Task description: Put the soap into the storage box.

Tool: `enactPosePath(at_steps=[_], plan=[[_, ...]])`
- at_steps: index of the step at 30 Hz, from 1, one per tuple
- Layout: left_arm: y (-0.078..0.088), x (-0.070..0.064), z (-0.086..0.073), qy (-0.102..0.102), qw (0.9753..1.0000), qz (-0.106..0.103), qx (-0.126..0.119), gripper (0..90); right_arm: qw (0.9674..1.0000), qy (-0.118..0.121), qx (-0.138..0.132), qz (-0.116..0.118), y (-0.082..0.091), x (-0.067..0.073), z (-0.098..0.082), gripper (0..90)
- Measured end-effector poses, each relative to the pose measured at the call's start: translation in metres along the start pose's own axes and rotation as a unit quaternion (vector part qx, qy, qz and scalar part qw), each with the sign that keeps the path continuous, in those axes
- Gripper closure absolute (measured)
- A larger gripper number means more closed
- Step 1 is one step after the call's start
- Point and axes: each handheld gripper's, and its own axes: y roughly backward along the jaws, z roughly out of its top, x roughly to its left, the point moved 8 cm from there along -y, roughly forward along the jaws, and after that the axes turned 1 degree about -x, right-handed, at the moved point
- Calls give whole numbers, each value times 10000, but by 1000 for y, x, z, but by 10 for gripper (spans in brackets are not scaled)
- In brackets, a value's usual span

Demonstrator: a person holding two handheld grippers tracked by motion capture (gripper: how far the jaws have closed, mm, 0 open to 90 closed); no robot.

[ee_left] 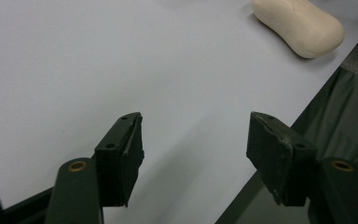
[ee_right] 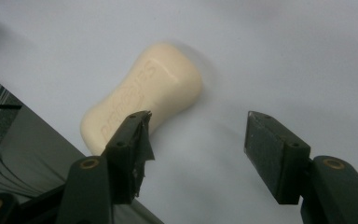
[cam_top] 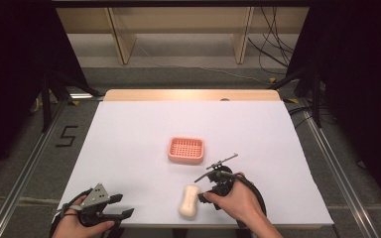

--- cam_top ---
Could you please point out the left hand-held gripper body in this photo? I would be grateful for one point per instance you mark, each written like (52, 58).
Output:
(94, 198)

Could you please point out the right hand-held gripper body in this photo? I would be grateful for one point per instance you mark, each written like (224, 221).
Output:
(222, 180)

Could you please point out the cream soap bar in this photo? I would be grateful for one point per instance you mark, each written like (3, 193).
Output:
(189, 201)

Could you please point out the person's right hand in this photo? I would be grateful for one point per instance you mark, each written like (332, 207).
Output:
(241, 205)

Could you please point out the person's left hand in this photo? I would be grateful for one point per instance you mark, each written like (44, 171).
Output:
(69, 228)

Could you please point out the pink soap dish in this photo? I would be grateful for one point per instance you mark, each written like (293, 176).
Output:
(186, 151)

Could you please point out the white table cover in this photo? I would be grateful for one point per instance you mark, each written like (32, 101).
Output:
(139, 158)

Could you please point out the black metal stand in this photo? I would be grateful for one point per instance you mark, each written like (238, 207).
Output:
(316, 99)
(46, 102)

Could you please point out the black curtain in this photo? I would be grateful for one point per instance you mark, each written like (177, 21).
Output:
(13, 82)
(367, 82)

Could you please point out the wooden shelf unit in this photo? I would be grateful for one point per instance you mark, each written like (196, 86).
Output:
(122, 39)

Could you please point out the metal floor rail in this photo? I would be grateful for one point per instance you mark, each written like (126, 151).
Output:
(20, 183)
(339, 168)

